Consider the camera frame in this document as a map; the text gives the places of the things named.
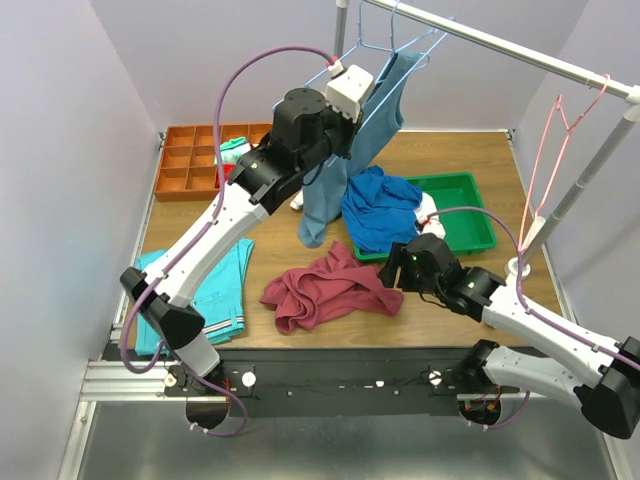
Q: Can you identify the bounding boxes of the bright blue ribbed tank top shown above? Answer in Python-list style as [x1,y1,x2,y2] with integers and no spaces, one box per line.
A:
[341,166,423,254]

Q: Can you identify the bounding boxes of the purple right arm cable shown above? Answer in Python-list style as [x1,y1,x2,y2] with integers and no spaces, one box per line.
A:
[424,206,640,431]

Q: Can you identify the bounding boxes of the light blue wire hanger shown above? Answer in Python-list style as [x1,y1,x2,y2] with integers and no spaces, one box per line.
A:
[358,1,447,136]

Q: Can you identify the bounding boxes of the black table edge rail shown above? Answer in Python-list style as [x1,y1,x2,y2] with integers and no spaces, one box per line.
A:
[84,347,517,427]

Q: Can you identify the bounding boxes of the white cloth in tray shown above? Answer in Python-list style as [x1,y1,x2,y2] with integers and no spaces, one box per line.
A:
[414,192,439,234]

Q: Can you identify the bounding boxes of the maroon tank top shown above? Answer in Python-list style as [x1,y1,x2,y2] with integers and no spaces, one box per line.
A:
[260,241,404,334]

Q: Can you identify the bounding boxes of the pink wire hanger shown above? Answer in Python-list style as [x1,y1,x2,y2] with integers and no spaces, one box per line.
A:
[517,73,612,252]

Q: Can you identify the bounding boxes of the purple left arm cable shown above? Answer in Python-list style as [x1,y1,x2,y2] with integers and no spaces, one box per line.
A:
[119,45,346,439]

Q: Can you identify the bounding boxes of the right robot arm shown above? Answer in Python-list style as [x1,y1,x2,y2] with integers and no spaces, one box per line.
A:
[378,234,639,439]

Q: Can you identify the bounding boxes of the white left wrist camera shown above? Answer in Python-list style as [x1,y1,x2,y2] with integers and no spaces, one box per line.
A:
[324,61,375,123]

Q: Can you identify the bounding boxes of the green plastic tray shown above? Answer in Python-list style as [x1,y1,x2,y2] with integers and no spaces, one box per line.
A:
[352,172,497,262]

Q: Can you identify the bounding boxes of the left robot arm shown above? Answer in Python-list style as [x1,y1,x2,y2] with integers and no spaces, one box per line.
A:
[120,87,366,395]

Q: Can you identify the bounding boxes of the green white sock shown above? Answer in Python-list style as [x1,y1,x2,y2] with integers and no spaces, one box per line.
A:
[214,136,252,165]

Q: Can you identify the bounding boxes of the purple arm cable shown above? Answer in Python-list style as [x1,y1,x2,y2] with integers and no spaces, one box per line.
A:
[424,206,640,431]
[119,45,346,439]

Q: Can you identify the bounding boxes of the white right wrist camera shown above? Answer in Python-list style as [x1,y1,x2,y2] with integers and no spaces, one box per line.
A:
[419,217,446,239]

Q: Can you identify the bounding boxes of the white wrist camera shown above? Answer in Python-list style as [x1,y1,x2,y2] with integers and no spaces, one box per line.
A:
[324,61,375,123]
[419,217,446,239]

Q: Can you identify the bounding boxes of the turquoise folded shorts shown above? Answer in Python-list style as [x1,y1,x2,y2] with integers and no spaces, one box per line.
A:
[134,238,254,356]

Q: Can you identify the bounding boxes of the orange compartment organizer box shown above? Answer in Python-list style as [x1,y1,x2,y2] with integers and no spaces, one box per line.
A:
[154,123,271,202]

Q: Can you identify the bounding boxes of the teal blue tank top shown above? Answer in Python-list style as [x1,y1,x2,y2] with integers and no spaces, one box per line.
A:
[297,48,420,249]

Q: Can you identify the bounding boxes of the blue hanger holding tank top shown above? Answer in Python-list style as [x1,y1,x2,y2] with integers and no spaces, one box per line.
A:
[271,0,431,114]

